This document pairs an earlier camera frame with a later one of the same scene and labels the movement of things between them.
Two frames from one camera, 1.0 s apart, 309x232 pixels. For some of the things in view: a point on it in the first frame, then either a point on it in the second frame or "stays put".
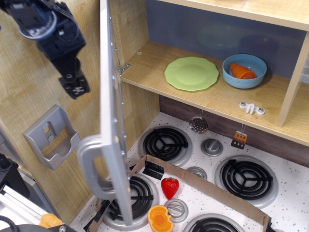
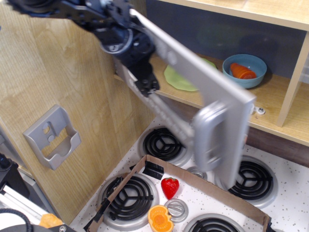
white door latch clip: x=251 y=108 stays put
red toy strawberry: x=170 y=186 stays put
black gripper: x=62 y=48 to x=137 y=58
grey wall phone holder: x=48 y=130 stays put
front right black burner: x=214 y=223 stays put
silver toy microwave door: x=113 y=142 to x=206 y=108
